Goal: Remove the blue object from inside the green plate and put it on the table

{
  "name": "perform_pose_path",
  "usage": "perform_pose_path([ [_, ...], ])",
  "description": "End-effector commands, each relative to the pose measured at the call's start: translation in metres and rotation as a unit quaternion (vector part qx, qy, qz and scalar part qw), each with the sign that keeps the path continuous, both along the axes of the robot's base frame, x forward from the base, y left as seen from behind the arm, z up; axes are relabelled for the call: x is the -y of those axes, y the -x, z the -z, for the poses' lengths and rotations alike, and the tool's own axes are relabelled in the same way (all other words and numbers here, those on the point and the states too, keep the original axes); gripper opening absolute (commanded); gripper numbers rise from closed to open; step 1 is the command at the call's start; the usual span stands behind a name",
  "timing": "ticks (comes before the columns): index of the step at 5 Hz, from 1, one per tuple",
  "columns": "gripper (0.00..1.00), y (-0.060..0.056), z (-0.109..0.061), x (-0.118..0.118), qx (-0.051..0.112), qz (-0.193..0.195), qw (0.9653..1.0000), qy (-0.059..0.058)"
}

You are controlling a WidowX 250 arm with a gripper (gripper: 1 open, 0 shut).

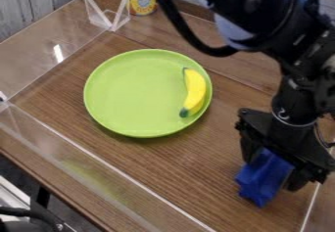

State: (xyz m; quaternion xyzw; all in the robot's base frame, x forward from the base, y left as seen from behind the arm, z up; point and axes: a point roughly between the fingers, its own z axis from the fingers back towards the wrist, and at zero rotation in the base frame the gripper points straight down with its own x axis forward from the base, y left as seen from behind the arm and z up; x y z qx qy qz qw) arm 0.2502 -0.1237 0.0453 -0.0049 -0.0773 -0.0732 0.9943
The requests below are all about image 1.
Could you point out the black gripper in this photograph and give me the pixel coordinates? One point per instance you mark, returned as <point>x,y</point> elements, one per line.
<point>291,142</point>

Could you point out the blue plastic block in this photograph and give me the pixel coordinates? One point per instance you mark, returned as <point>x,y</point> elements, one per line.
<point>261,178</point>

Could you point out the green plate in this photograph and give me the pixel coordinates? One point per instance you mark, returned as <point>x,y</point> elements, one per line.
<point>135,93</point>

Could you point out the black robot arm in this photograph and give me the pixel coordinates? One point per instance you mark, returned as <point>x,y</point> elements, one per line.
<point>291,32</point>

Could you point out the yellow toy banana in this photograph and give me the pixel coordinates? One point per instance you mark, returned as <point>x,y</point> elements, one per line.
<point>197,91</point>

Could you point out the clear acrylic front wall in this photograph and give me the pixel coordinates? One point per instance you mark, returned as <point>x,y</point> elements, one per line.
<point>109,196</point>

